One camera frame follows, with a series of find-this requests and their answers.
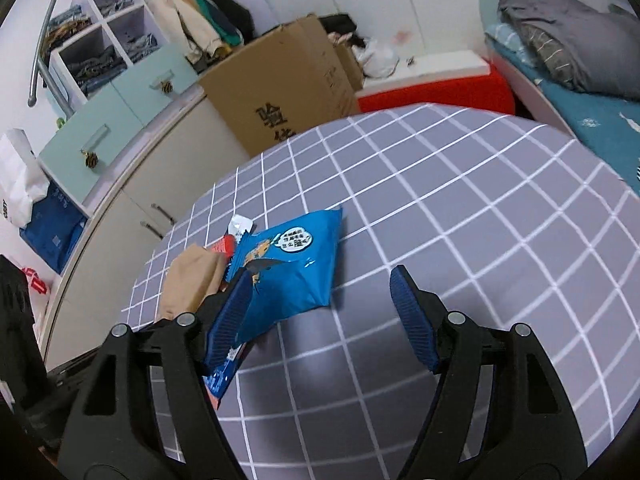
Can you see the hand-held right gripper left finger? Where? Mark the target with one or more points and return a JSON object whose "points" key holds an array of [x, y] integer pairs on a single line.
{"points": [[230, 320]]}

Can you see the white wardrobe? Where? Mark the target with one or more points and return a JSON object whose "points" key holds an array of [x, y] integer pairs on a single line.
{"points": [[435, 5]]}

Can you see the large cardboard box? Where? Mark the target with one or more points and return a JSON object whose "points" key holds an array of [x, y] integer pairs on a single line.
{"points": [[280, 80]]}

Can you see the teal candy print bedsheet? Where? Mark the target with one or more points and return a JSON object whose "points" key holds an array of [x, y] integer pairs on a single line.
{"points": [[600, 120]]}

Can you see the low white cabinet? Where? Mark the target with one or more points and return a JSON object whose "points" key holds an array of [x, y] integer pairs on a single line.
{"points": [[150, 175]]}

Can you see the grey quilt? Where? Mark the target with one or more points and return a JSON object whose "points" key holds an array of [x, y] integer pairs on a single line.
{"points": [[575, 35]]}

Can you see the white paper bag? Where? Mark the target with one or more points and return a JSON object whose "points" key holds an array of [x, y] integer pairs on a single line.
{"points": [[20, 175]]}

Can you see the faint pink flower sticker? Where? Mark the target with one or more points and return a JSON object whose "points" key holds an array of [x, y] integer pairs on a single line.
{"points": [[403, 37]]}

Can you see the wide teal drawer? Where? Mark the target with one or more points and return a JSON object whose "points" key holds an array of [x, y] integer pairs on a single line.
{"points": [[75, 150]]}

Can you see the pile of folded clothes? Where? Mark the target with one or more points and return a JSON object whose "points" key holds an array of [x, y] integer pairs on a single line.
{"points": [[70, 25]]}

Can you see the white plastic bag red print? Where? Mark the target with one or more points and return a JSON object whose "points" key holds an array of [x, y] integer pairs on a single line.
{"points": [[37, 282]]}

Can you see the teal drawer shelf unit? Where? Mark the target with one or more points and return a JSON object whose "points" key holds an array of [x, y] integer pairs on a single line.
{"points": [[102, 20]]}

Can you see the black clothes heap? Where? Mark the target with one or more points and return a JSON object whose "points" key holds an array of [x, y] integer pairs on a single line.
{"points": [[340, 22]]}

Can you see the narrow teal drawer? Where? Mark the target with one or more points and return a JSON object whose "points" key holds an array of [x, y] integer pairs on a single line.
{"points": [[145, 85]]}

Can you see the blue snack packet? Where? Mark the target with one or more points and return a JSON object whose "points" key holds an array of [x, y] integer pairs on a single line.
{"points": [[295, 270]]}

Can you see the teal bunk bed frame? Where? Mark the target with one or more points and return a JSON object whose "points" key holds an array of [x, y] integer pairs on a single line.
{"points": [[530, 87]]}

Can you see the green hanging jacket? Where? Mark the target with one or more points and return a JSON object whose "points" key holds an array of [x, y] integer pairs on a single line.
{"points": [[220, 25]]}

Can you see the grey checked tablecloth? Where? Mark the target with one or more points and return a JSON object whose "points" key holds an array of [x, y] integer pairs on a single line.
{"points": [[450, 210]]}

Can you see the pinecone ornament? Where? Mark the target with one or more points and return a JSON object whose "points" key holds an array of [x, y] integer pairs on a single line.
{"points": [[167, 87], [91, 160]]}

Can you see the blue bag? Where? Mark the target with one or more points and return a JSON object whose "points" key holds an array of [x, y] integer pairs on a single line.
{"points": [[50, 230]]}

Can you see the small white plastic bag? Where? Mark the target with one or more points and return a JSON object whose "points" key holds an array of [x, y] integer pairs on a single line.
{"points": [[380, 57]]}

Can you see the blue checked pillow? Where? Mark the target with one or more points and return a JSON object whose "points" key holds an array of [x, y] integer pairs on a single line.
{"points": [[505, 40]]}

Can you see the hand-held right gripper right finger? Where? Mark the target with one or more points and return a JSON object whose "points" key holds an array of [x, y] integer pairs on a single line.
{"points": [[415, 320]]}

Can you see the black hanging jacket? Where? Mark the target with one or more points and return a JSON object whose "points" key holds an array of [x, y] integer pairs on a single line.
{"points": [[235, 7]]}

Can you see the white foil wrapper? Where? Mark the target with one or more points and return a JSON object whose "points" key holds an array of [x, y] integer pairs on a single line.
{"points": [[240, 224]]}

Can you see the folded jeans stack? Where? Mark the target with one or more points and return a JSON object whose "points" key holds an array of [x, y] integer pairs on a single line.
{"points": [[95, 67], [142, 45], [117, 6]]}

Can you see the small red wrapper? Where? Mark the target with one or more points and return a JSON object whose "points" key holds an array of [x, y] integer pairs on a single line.
{"points": [[222, 246]]}

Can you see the beige paper bag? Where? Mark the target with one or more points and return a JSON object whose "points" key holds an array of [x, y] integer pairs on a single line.
{"points": [[190, 280]]}

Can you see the grey metal handrail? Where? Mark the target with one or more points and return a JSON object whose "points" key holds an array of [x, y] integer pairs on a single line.
{"points": [[40, 55]]}

